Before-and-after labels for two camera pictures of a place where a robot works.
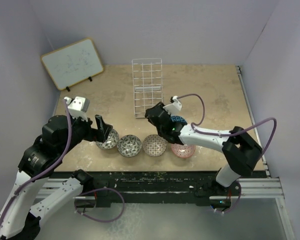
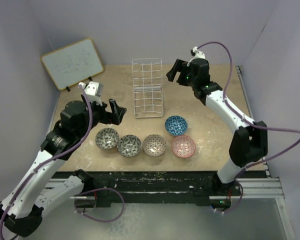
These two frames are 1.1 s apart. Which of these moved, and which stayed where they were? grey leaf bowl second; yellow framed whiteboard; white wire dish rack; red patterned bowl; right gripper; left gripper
Moved: left gripper; right gripper
Stayed: red patterned bowl; white wire dish rack; grey leaf bowl second; yellow framed whiteboard
